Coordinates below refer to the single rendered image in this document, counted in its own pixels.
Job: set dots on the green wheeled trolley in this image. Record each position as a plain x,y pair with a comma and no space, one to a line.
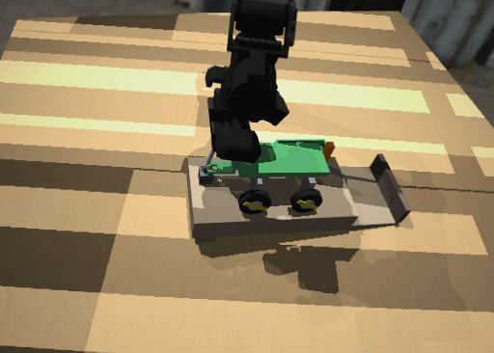
279,160

